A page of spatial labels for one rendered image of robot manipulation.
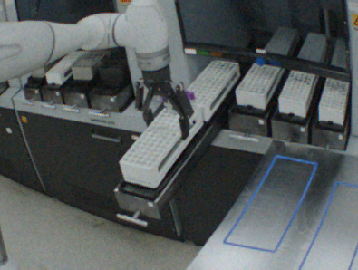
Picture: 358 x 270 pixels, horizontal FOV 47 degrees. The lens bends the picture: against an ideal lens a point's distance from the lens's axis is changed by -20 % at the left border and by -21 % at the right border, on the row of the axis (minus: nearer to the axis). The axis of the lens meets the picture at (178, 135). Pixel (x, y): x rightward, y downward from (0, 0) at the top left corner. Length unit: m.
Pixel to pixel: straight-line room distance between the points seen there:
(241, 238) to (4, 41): 0.74
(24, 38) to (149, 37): 0.53
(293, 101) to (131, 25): 0.57
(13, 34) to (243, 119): 0.99
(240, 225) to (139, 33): 0.53
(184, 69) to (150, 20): 0.50
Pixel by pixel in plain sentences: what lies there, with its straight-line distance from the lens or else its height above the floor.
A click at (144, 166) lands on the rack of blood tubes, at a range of 1.29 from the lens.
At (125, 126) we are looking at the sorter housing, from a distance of 1.82.
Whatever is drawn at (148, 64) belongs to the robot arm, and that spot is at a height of 1.10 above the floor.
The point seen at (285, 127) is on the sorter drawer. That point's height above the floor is 0.79.
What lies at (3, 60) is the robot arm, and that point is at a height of 1.43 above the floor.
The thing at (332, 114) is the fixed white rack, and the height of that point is 0.85.
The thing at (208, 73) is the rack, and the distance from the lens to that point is 1.67.
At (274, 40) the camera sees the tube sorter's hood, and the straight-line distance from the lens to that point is 1.45.
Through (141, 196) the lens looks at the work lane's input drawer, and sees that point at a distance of 1.31.
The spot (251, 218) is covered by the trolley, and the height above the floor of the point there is 0.82.
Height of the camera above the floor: 1.67
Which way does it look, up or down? 35 degrees down
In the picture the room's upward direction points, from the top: 11 degrees counter-clockwise
